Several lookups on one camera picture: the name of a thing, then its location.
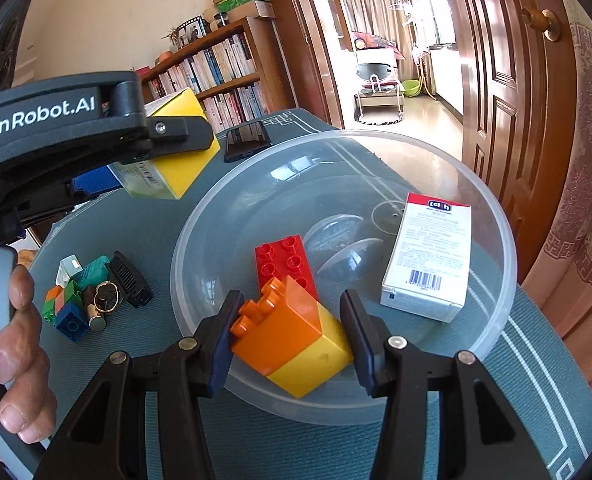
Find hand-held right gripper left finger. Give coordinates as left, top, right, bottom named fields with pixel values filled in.
left=48, top=289, right=247, bottom=480

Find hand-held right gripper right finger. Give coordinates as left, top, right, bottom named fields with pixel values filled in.
left=339, top=289, right=552, bottom=480

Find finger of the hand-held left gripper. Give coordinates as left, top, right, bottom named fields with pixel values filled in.
left=108, top=80, right=215, bottom=161
left=73, top=165, right=127, bottom=199

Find yellow cardboard box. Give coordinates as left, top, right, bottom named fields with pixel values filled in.
left=107, top=87, right=222, bottom=201

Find yellow toy brick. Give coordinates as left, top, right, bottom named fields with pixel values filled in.
left=266, top=300, right=355, bottom=400

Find large orange toy brick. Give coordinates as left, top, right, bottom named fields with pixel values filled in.
left=230, top=276, right=323, bottom=376

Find small white printed box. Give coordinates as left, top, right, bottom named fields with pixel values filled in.
left=56, top=255, right=83, bottom=286

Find green toy brick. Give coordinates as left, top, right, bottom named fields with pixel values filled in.
left=41, top=280, right=83, bottom=323

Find gold ring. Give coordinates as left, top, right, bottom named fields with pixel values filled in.
left=93, top=282, right=123, bottom=314

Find brown gold-capped bottle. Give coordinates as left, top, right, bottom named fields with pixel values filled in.
left=82, top=285, right=108, bottom=332

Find blue toy brick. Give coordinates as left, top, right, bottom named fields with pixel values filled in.
left=54, top=302, right=91, bottom=343

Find clear plastic bowl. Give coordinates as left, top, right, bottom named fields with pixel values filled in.
left=170, top=129, right=519, bottom=427

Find person's left hand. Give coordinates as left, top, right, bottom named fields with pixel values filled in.
left=0, top=264, right=59, bottom=445

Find black smartphone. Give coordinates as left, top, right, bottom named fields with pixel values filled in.
left=223, top=121, right=273, bottom=163

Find shelved books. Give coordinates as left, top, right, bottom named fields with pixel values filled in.
left=148, top=32, right=272, bottom=133

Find teal dental floss case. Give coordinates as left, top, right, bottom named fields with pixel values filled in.
left=71, top=255, right=112, bottom=292

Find red toy brick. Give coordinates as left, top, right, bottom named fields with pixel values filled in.
left=254, top=235, right=322, bottom=306

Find black folding comb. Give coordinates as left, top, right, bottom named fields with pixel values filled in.
left=107, top=250, right=154, bottom=309

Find wooden bookcase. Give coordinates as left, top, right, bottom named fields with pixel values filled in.
left=138, top=16, right=297, bottom=137

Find white red-topped medicine box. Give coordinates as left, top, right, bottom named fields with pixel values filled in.
left=380, top=192, right=473, bottom=323

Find green flat box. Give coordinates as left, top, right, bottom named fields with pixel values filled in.
left=216, top=0, right=271, bottom=14

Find white-framed chair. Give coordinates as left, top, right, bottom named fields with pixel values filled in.
left=353, top=47, right=407, bottom=124

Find beige window curtain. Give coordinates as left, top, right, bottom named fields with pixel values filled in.
left=333, top=0, right=427, bottom=52

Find pink patterned cloth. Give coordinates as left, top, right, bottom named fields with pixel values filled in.
left=521, top=0, right=592, bottom=411

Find brown wooden door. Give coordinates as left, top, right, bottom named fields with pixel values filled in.
left=436, top=0, right=577, bottom=281

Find brass door knob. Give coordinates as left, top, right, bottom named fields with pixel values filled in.
left=521, top=7, right=562, bottom=41

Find film-strip photo frame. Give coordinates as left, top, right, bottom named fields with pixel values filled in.
left=176, top=16, right=210, bottom=47

